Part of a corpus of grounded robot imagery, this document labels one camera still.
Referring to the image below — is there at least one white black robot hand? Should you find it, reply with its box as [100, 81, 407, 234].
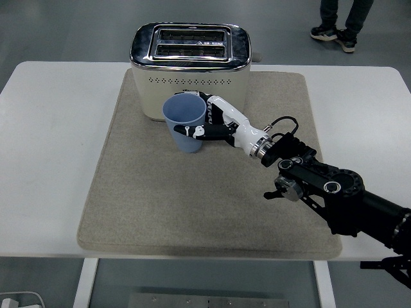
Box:
[173, 91, 270, 155]

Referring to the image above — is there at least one blue ribbed plastic cup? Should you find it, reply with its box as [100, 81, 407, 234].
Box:
[161, 93, 207, 154]

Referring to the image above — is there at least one cream and chrome toaster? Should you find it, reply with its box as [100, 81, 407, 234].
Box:
[128, 22, 263, 124]

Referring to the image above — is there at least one beige fabric table mat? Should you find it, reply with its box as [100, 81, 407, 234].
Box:
[76, 69, 343, 260]

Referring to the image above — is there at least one person with dark shoes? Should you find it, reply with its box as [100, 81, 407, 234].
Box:
[310, 0, 375, 53]

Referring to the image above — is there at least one white table leg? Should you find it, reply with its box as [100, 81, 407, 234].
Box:
[73, 258, 100, 308]
[313, 260, 337, 308]

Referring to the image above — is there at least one grey metal plate with screws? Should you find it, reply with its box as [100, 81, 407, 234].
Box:
[127, 291, 290, 308]

